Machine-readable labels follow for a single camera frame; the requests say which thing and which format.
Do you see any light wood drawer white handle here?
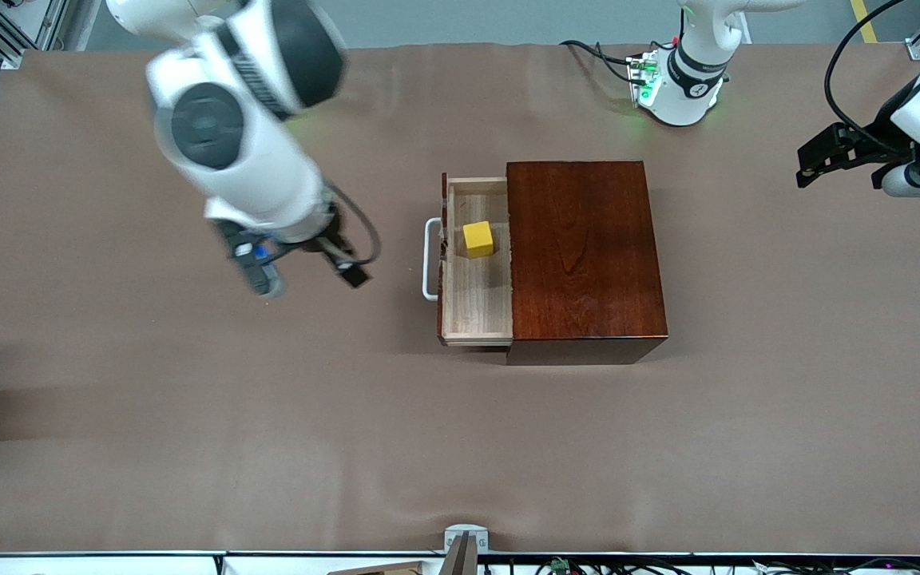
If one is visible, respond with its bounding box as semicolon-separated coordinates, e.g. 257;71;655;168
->
423;172;514;347

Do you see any yellow block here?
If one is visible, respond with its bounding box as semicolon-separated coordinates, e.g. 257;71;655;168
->
462;221;495;259

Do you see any dark wooden drawer cabinet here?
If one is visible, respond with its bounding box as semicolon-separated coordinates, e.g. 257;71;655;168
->
505;160;669;367

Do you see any brown table cloth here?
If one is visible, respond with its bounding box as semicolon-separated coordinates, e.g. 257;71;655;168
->
0;42;920;557

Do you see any brown cardboard piece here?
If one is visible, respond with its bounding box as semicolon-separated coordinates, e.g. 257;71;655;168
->
327;561;422;575

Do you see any black left arm base cable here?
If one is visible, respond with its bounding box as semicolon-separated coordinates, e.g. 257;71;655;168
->
560;38;646;85

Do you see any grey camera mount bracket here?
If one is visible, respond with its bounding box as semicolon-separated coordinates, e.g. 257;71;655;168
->
442;523;490;575

